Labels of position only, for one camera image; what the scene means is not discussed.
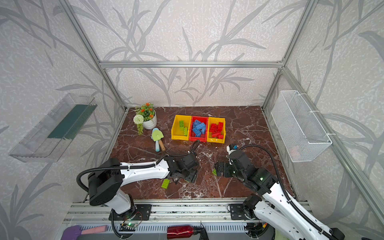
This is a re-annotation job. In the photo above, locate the blue brick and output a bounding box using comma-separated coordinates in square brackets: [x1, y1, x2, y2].
[195, 123, 206, 135]
[193, 128, 202, 138]
[193, 120, 201, 128]

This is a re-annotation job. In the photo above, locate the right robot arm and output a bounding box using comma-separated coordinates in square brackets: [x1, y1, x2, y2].
[215, 145, 345, 240]

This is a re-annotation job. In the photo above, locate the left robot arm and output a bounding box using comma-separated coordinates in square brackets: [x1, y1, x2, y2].
[76, 153, 199, 215]

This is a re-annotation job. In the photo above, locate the left yellow bin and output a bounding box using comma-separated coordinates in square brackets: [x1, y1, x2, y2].
[171, 115, 192, 141]

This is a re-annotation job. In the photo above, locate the yellow bin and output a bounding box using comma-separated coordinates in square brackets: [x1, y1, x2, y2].
[207, 117, 226, 144]
[171, 115, 192, 141]

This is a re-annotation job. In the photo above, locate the light blue garden trowel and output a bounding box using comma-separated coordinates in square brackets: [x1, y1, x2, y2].
[151, 128, 161, 152]

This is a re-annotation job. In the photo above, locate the red bin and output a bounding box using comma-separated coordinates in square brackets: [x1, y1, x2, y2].
[189, 116, 208, 142]

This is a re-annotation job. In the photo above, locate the right yellow bin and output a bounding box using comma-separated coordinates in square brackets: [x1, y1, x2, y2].
[207, 117, 226, 144]

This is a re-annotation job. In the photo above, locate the potted plant white pot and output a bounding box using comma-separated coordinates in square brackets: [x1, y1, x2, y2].
[133, 103, 157, 136]

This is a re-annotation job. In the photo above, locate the red metal bottle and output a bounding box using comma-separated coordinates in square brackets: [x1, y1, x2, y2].
[167, 226, 201, 240]

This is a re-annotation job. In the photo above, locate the electronics board with led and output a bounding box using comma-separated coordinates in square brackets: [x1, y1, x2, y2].
[119, 223, 138, 233]

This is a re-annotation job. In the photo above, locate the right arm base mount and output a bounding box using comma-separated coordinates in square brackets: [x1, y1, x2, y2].
[227, 203, 249, 221]

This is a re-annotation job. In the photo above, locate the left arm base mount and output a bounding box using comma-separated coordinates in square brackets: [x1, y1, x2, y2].
[109, 204, 152, 222]

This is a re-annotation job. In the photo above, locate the white wire basket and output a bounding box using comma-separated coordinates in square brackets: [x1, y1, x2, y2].
[271, 90, 332, 163]

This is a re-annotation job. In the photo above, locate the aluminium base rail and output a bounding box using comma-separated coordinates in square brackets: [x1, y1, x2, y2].
[61, 199, 316, 224]

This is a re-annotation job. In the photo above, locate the purple tool pink handle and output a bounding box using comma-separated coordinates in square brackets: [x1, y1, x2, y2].
[61, 225, 108, 240]

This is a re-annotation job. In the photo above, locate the clear plastic wall shelf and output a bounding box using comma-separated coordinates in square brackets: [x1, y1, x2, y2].
[9, 94, 97, 163]

